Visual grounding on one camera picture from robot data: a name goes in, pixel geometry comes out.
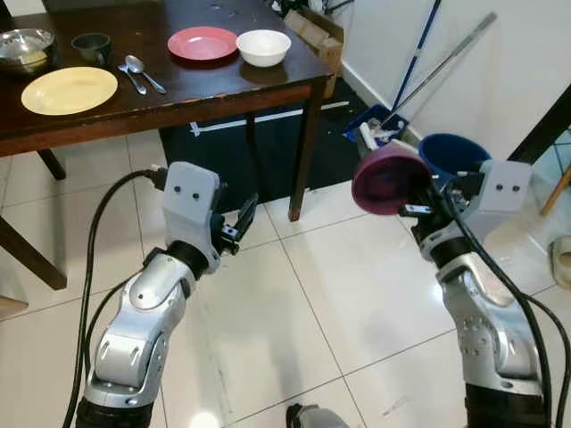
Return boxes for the black slanted table leg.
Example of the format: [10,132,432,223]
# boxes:
[508,84,571,167]

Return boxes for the large steel spoon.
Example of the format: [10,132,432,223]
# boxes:
[124,54,169,96]

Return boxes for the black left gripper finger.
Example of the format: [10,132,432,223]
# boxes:
[233,193,261,244]

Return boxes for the blue bucket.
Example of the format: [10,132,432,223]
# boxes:
[418,133,494,185]

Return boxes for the brown cardboard box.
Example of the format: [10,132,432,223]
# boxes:
[283,4,345,100]

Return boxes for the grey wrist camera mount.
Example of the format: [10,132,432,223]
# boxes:
[464,160,534,241]
[161,161,223,256]

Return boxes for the beige slipper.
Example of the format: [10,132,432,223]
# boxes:
[548,235,571,289]

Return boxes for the pink plate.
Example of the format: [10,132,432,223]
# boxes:
[167,26,240,63]

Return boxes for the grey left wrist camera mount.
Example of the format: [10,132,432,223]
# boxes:
[161,161,223,256]

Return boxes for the purple bowl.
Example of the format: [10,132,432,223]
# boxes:
[350,142,434,218]

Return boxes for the dark cup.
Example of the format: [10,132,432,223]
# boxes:
[71,32,114,66]

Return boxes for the grey metal pole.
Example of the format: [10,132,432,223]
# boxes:
[393,12,499,122]

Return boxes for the dark wooden dining table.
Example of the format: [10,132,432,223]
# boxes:
[0,0,334,292]

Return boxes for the light wooden chair leg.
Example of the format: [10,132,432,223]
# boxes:
[539,164,571,218]

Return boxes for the small steel spoon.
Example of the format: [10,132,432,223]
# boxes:
[117,62,149,97]

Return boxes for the steel bowl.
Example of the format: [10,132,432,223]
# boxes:
[0,28,57,76]

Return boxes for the white bowl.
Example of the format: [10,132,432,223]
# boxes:
[236,29,294,69]

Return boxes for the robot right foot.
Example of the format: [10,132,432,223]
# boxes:
[285,403,350,428]

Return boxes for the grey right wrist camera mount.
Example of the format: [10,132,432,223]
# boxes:
[464,160,534,241]

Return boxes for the yellow plate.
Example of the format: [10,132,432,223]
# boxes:
[21,66,120,118]

